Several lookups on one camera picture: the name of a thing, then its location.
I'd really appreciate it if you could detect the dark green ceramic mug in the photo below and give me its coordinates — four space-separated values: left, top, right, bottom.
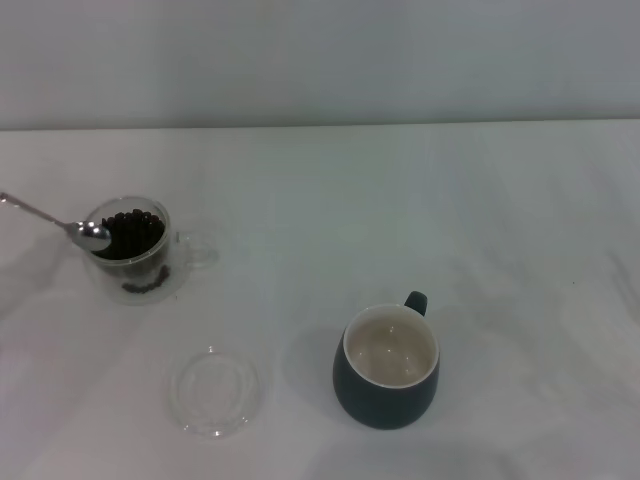
332 290 442 431

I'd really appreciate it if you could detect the blue-handled metal spoon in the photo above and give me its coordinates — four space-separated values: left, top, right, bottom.
0 192 113 253

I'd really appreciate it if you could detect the double-walled glass cup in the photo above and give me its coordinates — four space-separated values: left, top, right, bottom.
79 196 220 306

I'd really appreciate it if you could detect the coffee beans heap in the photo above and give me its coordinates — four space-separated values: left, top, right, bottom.
92 210 174 296

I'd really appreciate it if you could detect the clear glass saucer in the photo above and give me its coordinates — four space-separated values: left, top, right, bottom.
168 344 265 441

